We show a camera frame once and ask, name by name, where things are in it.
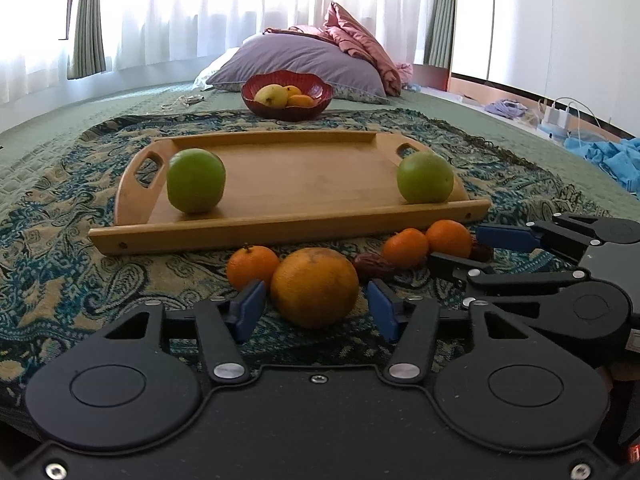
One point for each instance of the rear orange in bowl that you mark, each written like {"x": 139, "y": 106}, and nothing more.
{"x": 292, "y": 90}

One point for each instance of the large orange fruit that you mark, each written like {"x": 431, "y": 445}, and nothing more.
{"x": 314, "y": 286}

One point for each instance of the white charger with cable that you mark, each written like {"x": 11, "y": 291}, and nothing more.
{"x": 562, "y": 120}

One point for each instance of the left green curtain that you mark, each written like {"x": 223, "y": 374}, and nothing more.
{"x": 83, "y": 27}

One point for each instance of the yellow mango in bowl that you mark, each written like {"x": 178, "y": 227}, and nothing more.
{"x": 272, "y": 96}

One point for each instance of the front orange in bowl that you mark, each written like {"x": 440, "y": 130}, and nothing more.
{"x": 301, "y": 100}

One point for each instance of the green apple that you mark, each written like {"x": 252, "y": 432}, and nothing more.
{"x": 195, "y": 181}
{"x": 425, "y": 178}

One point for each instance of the lilac cloth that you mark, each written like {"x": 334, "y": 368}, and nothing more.
{"x": 506, "y": 108}

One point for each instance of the small mandarin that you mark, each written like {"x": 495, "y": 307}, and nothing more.
{"x": 449, "y": 237}
{"x": 251, "y": 263}
{"x": 406, "y": 249}

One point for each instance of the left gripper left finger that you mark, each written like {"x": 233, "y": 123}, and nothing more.
{"x": 140, "y": 378}

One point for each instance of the pink blanket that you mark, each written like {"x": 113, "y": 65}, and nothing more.
{"x": 344, "y": 31}

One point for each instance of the orange in bowl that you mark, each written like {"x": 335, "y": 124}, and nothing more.
{"x": 292, "y": 90}
{"x": 301, "y": 100}

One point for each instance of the brown date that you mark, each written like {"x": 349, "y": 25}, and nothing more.
{"x": 371, "y": 265}

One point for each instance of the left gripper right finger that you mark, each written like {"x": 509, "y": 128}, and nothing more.
{"x": 515, "y": 390}

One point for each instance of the right green apple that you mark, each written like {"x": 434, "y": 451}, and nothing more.
{"x": 425, "y": 178}

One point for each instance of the green quilted bedspread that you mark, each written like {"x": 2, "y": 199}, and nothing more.
{"x": 32, "y": 147}

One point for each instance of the left green apple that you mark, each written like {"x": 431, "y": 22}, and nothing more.
{"x": 195, "y": 181}

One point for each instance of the blue cloth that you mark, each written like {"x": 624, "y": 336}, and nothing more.
{"x": 621, "y": 161}

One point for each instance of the wooden serving tray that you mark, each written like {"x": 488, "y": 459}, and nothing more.
{"x": 283, "y": 186}

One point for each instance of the red fruit bowl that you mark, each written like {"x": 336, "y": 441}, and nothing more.
{"x": 309, "y": 84}

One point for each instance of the purple pillow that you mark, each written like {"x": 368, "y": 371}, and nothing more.
{"x": 351, "y": 78}

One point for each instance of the right green curtain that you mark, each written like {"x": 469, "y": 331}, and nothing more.
{"x": 440, "y": 34}

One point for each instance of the green curtain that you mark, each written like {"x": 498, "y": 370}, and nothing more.
{"x": 440, "y": 34}
{"x": 83, "y": 27}

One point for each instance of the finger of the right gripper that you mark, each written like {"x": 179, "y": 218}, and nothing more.
{"x": 569, "y": 303}
{"x": 565, "y": 235}

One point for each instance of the white sheer curtain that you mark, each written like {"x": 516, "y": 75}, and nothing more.
{"x": 140, "y": 34}

